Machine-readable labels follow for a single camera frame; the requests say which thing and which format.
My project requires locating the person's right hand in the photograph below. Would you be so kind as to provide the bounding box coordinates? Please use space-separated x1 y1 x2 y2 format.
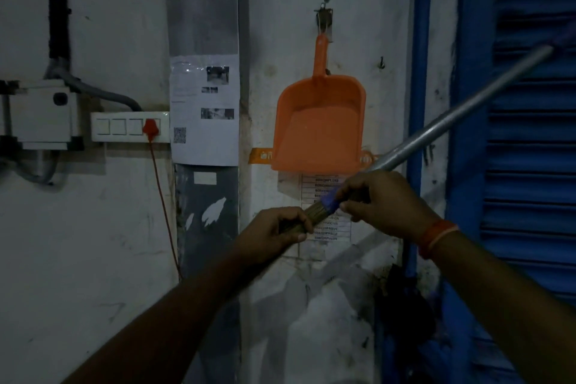
335 170 440 244

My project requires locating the orange wrist band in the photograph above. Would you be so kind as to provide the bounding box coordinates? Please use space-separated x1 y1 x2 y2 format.
417 219 460 260

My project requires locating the orange tape strip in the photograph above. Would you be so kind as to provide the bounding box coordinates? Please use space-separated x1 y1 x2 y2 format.
248 147 379 166

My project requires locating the white label list sheet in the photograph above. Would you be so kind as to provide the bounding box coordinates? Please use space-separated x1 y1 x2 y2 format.
300 172 353 245

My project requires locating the grey cable loop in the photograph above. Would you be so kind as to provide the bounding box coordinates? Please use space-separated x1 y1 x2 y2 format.
13 149 62 185

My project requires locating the red plug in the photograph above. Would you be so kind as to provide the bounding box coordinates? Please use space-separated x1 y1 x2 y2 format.
142 118 161 142

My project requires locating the blue roller shutter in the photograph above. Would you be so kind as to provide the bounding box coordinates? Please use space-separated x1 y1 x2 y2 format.
445 0 576 384

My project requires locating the clear plastic sheet holder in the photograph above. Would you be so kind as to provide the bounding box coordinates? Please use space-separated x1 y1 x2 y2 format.
166 0 239 57

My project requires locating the thin red cable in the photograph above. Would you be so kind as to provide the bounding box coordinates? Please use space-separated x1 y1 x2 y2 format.
148 139 183 281

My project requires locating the person's left forearm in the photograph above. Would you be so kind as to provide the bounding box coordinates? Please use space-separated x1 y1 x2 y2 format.
62 248 271 384

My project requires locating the person's right forearm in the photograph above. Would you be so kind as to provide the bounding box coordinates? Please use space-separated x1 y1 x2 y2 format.
427 230 576 384

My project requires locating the grey flexible conduit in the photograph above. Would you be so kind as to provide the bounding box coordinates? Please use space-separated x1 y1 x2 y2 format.
44 58 143 112

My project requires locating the printed white paper notice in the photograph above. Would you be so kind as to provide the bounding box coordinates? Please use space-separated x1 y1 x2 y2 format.
170 54 240 167

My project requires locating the orange plastic dustpan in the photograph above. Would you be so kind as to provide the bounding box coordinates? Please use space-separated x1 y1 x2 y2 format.
271 32 368 174

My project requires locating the white electrical box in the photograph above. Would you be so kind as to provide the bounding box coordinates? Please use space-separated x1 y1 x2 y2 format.
0 79 82 151

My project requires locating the black conduit pipe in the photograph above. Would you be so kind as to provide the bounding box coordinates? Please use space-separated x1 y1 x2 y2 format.
46 0 72 61

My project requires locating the grass broom with metal handle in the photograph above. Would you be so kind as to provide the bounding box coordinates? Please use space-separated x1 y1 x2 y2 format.
277 23 576 236

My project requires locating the metal wall hook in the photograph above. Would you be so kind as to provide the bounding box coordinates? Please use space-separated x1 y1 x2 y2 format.
314 0 335 43

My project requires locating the white switch panel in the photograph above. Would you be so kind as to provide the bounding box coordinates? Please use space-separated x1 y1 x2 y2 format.
91 111 171 143

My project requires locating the person's left hand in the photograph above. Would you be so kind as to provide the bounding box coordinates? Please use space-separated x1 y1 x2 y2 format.
233 206 316 265

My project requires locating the blue vertical pipe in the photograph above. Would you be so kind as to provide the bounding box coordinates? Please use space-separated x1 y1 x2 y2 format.
403 0 434 279

